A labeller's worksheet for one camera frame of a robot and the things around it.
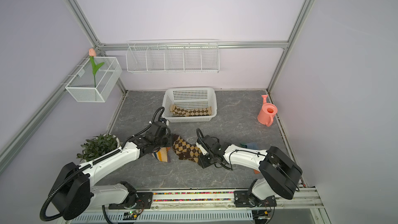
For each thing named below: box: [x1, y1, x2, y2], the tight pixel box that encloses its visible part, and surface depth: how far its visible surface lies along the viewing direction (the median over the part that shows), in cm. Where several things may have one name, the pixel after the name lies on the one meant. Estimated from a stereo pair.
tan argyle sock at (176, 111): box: [169, 104, 213, 117], surface depth 107 cm
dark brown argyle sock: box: [172, 135, 201, 164], surface depth 90 cm
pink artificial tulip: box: [88, 48, 105, 88], surface depth 86 cm
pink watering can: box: [257, 94, 279, 128], surface depth 97 cm
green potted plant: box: [76, 133, 120, 163], surface depth 74 cm
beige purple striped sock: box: [151, 146, 172, 163], surface depth 86 cm
